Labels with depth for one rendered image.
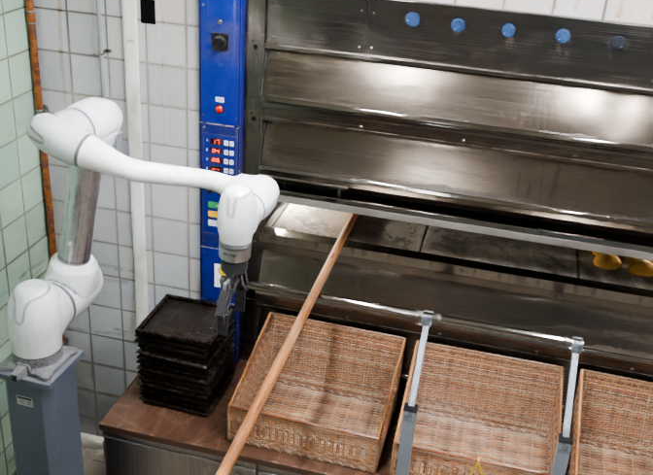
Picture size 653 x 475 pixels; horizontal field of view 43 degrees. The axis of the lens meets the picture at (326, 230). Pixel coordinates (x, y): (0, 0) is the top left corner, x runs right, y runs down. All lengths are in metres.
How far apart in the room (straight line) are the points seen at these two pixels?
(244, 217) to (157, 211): 1.14
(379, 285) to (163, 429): 0.96
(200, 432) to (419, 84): 1.47
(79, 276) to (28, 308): 0.21
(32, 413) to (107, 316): 0.92
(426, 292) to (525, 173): 0.60
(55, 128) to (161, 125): 0.83
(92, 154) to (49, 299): 0.54
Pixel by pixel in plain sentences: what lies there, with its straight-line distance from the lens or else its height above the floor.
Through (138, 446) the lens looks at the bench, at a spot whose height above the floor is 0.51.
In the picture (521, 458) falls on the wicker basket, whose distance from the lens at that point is 3.20.
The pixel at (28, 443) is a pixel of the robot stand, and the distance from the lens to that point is 2.97.
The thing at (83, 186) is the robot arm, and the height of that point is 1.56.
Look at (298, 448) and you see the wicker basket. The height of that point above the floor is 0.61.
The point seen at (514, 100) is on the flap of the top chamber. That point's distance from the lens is 2.87.
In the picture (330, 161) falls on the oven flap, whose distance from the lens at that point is 3.01.
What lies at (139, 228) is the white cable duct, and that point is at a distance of 3.39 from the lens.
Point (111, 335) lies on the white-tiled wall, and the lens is 3.74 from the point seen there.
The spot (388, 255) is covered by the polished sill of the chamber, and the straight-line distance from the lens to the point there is 3.12.
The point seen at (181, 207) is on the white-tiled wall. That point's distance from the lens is 3.29.
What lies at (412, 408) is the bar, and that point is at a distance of 2.73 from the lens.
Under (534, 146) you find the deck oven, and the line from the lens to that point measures 2.91.
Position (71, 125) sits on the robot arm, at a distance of 2.44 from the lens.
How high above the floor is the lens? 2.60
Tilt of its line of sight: 26 degrees down
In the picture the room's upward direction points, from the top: 4 degrees clockwise
